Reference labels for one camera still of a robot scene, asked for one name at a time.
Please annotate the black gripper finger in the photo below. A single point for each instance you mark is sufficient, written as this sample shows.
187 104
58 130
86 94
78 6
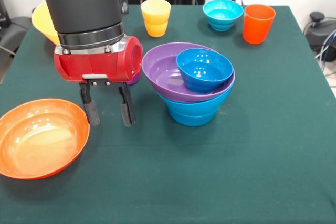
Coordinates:
127 106
89 106

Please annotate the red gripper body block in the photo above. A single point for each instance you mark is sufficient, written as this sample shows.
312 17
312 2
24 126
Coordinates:
99 65

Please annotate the large purple plastic bowl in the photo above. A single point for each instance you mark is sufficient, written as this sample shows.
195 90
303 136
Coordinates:
162 72

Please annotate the medium light blue bowl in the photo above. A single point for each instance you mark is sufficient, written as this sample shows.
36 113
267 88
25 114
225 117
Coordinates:
194 110

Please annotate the small dark blue bowl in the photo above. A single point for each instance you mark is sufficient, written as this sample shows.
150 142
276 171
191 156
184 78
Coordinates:
204 69

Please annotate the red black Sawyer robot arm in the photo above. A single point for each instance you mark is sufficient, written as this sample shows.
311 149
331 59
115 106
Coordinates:
84 9

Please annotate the purple plastic cup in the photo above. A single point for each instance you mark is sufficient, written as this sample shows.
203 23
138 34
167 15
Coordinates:
135 79

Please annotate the orange shallow plastic bowl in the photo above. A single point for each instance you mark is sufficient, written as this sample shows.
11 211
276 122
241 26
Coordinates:
42 140

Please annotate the yellow plastic cup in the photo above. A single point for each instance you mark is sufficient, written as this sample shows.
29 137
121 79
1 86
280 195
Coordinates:
156 30
155 11

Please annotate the large yellow plastic bowl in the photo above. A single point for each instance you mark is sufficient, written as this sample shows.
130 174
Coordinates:
44 24

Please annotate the small light blue bowl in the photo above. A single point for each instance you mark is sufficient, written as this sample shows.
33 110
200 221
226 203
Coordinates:
194 122

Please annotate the dark green tablecloth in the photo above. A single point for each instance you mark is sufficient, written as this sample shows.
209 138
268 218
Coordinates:
168 169

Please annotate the small cyan plastic bowl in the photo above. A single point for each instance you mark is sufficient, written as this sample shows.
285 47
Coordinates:
223 14

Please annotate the orange-red plastic cup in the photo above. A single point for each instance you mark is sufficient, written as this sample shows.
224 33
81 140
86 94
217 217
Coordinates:
258 27

